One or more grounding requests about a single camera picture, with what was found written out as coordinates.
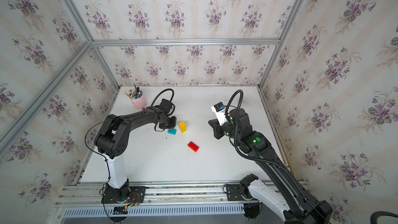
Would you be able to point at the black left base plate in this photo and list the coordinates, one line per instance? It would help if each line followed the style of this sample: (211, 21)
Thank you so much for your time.
(134, 195)

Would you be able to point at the pink pen cup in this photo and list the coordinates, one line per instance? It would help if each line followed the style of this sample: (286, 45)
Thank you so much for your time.
(139, 103)

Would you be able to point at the yellow square lego brick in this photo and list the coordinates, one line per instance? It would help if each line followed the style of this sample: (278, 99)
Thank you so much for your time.
(182, 127)

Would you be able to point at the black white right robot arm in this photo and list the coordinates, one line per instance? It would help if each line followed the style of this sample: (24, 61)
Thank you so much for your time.
(293, 204)

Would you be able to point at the teal curved lego brick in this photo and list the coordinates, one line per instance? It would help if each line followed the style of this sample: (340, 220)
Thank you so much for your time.
(172, 131)

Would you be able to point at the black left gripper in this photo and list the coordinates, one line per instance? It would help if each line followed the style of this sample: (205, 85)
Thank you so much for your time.
(173, 119)

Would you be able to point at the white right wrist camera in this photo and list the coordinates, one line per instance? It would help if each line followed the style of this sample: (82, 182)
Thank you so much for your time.
(220, 111)

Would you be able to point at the pens in cup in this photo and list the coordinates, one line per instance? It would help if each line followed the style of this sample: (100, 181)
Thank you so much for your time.
(134, 94)

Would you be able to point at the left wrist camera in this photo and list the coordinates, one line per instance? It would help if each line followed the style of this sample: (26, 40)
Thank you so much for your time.
(167, 106)

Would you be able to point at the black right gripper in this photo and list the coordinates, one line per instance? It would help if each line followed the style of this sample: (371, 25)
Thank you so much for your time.
(217, 128)

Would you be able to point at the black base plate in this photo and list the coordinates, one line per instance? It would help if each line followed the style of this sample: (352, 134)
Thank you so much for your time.
(235, 193)
(134, 195)

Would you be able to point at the red long lego brick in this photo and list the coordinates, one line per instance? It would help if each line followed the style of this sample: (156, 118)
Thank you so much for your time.
(194, 147)

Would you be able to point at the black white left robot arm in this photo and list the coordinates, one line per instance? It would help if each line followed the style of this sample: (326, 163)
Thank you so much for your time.
(113, 137)

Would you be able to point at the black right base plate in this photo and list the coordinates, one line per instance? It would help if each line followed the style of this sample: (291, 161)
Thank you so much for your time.
(235, 193)

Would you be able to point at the aluminium mounting rail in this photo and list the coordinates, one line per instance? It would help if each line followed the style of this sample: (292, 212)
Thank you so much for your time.
(156, 193)

